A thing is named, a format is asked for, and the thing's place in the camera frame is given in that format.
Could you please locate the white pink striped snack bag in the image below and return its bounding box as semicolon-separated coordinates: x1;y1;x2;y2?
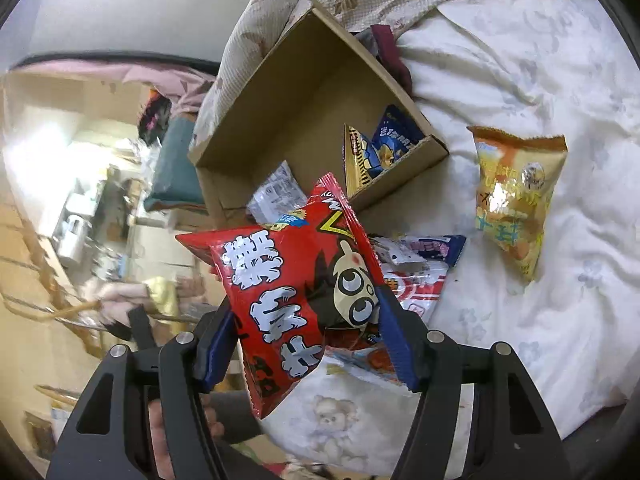
370;234;467;323

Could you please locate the gold striped snack packet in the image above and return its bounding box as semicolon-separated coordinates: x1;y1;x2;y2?
342;124;388;198

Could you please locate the white flowered bed sheet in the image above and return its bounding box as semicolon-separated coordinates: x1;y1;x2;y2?
260;0;640;456

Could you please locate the pink cloth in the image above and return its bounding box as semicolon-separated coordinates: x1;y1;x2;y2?
15;60;216;116

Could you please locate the red cartoon snack bag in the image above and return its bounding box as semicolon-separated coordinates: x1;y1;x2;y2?
175;172;386;418

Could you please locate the dark red printed cloth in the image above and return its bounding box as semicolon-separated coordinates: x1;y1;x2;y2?
137;90;173;143

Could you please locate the white blue snack packet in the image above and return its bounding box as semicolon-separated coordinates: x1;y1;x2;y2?
245;160;308;226

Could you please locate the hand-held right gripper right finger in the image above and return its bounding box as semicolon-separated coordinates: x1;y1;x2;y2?
375;285;596;480

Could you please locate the white appliance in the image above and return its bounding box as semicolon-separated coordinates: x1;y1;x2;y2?
56;207;97;263

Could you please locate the brown cardboard box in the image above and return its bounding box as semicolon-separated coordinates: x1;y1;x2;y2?
187;7;451;228

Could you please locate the black curved rail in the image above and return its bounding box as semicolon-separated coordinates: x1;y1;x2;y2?
10;49;221;74

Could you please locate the yellow orange snack bag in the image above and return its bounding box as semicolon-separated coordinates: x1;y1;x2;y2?
467;125;569;282

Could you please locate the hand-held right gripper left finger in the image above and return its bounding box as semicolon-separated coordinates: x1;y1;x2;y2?
46;306;237;480

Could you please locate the maroon cloth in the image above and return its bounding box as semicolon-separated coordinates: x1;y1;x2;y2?
370;25;413;96

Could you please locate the wooden stick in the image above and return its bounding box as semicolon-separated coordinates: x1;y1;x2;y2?
50;299;103;322

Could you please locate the pink plush toy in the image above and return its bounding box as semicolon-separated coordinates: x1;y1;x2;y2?
82;275;151;331

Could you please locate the person's left hand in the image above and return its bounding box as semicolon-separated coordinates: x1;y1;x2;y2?
147;394;226;480

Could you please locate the yellow plush toy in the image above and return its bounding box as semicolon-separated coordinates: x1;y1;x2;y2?
145;280;179;317

